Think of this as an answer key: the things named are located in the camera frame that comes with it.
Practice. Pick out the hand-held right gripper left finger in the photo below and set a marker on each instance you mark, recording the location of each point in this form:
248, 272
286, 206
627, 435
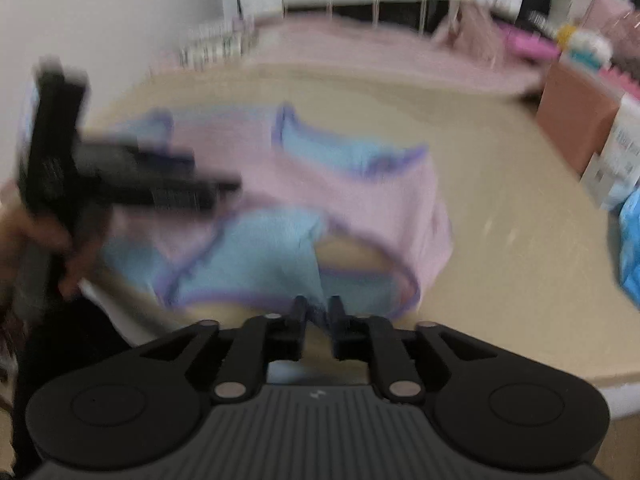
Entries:
255, 350

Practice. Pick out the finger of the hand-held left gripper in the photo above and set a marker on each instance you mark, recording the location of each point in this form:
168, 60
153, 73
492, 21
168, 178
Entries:
195, 192
167, 159

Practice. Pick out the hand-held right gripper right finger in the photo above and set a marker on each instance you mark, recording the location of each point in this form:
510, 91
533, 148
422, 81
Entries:
385, 355

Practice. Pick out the pink and blue garment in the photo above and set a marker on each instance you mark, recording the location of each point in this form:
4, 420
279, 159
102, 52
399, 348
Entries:
390, 200

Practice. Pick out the person's left hand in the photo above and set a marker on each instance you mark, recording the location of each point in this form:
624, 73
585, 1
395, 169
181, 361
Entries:
30, 230

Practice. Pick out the cream folded cloth green flowers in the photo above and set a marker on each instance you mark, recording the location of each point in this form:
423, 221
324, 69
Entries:
210, 50

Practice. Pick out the pink fuzzy blanket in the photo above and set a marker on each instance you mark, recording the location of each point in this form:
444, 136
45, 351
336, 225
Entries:
360, 55

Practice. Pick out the blue plastic packet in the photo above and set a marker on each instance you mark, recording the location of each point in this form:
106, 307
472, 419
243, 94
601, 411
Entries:
631, 245

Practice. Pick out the white labelled box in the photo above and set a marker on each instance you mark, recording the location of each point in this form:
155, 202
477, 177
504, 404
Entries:
617, 155

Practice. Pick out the terracotta box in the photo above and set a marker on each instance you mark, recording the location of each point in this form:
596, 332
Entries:
575, 110

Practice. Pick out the pink ribbed cloth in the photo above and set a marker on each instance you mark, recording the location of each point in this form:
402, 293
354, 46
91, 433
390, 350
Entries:
465, 32

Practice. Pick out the pink flat case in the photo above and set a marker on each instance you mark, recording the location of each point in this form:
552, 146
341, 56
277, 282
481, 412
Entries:
532, 42

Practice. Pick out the pink bumpy foam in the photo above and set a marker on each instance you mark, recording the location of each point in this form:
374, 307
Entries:
620, 79

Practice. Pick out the yellow and white plush toy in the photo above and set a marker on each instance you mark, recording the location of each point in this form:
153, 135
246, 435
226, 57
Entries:
587, 47

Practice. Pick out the stack of white boxes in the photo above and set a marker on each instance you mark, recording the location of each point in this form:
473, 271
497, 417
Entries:
570, 2

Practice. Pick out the pink pouch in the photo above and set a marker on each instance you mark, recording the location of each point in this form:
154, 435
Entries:
610, 12

